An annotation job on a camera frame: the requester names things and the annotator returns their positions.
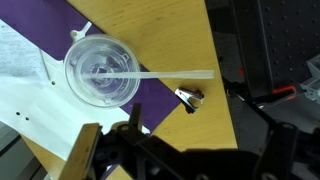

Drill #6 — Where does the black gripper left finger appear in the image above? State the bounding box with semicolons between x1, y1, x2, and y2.
58;103;148;180

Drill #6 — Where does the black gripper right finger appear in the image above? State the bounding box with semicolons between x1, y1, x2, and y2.
240;101;320;180

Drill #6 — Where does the clear plastic straw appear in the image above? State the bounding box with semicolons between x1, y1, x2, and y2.
81;68;216;81

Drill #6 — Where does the white paper sheet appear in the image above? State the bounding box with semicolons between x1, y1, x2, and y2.
0;19;151;161

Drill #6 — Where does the metal staple remover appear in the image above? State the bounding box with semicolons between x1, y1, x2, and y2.
174;86;205;115

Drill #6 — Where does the black perforated breadboard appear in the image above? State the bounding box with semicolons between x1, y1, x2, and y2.
232;0;320;98

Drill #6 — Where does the black clamp with orange handle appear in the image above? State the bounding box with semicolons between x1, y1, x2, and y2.
222;67;298;105

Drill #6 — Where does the aluminium rail with bracket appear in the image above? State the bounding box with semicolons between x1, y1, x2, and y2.
299;54;320;105

